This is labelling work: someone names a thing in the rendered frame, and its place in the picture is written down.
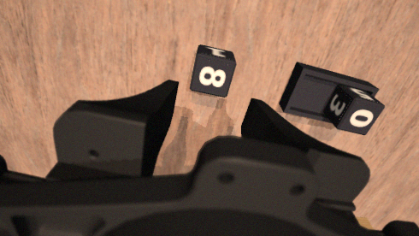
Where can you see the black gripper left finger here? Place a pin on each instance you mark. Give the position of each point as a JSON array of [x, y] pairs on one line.
[[105, 139]]

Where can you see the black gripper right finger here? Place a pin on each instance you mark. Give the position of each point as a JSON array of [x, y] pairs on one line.
[[342, 175]]

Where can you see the dark grey calendar cube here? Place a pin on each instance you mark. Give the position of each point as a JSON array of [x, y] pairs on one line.
[[353, 110], [213, 71]]

